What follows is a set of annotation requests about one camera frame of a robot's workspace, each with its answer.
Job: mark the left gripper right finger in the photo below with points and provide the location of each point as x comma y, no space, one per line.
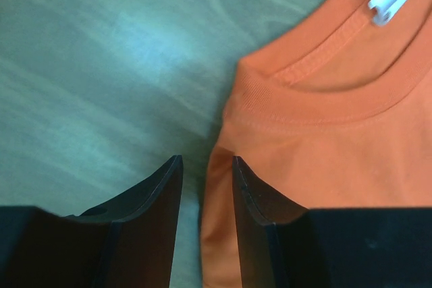
278,243

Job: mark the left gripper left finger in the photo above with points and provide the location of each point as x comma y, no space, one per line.
142,223

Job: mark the orange t shirt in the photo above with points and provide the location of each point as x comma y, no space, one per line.
335,113

